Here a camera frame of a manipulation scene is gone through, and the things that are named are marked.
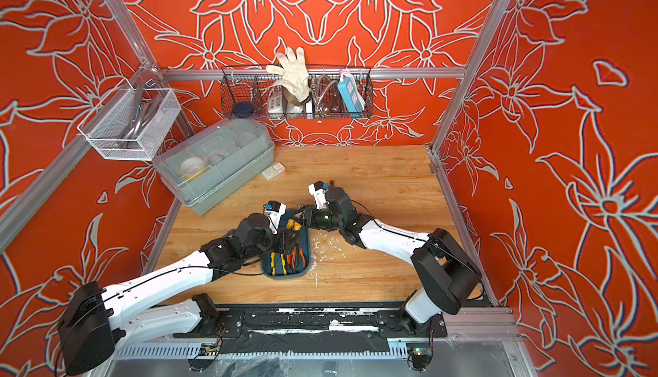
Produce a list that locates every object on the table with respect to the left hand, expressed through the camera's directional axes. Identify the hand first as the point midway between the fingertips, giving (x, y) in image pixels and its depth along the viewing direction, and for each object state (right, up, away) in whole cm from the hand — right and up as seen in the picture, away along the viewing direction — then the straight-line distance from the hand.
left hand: (300, 232), depth 77 cm
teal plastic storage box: (-2, -11, +5) cm, 13 cm away
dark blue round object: (-24, +43, +19) cm, 53 cm away
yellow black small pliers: (-3, +3, +1) cm, 4 cm away
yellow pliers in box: (-6, -4, -9) cm, 12 cm away
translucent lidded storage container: (-35, +20, +12) cm, 42 cm away
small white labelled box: (-15, +19, +33) cm, 41 cm away
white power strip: (-11, +44, +17) cm, 49 cm away
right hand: (-4, +4, 0) cm, 6 cm away
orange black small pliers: (0, -9, +8) cm, 12 cm away
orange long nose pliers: (-4, -10, +7) cm, 12 cm away
